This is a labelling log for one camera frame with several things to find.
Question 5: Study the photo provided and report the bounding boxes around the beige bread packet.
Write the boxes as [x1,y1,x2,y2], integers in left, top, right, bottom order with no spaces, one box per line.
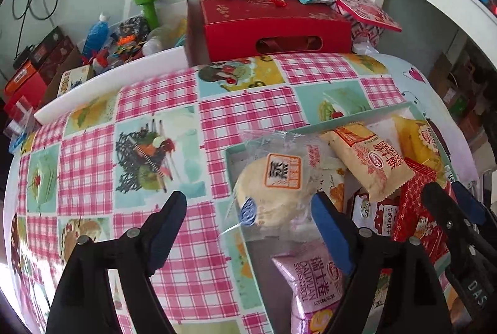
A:
[320,122,416,203]

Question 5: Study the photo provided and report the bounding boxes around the white board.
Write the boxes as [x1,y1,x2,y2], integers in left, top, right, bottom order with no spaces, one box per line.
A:
[34,46,191,125]

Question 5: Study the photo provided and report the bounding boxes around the red gift box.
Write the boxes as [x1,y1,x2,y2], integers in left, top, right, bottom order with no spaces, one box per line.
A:
[186,0,354,65]

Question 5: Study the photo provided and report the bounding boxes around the dark maroon box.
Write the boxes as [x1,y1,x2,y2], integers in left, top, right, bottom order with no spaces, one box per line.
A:
[31,27,74,82]

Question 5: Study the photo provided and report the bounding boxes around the round white bun packet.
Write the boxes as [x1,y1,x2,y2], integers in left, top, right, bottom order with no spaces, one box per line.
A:
[227,129,313,231]

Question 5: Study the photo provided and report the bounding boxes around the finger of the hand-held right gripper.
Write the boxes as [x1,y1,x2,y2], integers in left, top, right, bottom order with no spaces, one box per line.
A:
[421,182,480,265]
[452,182,492,237]

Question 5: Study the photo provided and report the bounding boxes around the red flat box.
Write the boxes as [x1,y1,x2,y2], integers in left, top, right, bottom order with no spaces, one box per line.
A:
[4,74,47,113]

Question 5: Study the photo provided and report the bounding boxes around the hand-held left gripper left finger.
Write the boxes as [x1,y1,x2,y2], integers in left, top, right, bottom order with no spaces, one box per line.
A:
[46,190,188,334]

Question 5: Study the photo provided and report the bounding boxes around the clear plastic bottle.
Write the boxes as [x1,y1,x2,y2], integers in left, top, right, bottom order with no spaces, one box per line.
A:
[142,19,187,57]

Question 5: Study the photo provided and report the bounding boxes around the small beige box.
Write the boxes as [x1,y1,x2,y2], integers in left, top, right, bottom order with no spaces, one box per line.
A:
[58,66,96,98]

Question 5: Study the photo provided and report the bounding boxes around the red patterned tin box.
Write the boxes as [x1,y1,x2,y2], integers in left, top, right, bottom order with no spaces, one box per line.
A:
[332,0,403,53]

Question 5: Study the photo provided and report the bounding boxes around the blue bottle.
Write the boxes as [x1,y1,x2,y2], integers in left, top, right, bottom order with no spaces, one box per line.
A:
[81,13,111,57]

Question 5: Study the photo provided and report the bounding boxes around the colourful dark pouch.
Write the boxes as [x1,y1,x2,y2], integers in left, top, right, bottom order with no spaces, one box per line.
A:
[107,17,150,59]

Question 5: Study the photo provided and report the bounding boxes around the clear plastic box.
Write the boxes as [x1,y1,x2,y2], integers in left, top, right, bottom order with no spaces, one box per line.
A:
[4,97,34,136]

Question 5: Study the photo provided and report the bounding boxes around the teal shallow cardboard box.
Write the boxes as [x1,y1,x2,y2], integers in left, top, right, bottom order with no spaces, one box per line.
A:
[225,101,480,334]

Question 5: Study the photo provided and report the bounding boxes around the yellow cake packet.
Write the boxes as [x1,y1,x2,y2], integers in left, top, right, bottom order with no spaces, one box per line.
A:
[392,114,449,187]

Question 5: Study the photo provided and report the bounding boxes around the pink snack packet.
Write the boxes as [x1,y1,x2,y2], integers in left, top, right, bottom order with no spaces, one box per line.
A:
[271,252,347,334]

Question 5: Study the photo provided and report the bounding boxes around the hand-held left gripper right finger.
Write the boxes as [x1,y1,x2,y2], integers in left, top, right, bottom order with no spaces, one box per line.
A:
[311,191,453,334]

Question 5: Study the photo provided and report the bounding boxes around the red white biscuit packet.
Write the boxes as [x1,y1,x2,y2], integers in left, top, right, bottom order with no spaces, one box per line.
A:
[350,191,406,239]

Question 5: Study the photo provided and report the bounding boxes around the red snack packet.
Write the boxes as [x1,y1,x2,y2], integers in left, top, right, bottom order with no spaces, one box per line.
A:
[390,157,453,268]

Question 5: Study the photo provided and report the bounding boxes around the green dumbbell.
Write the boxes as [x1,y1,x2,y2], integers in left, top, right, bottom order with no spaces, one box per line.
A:
[134,0,161,30]

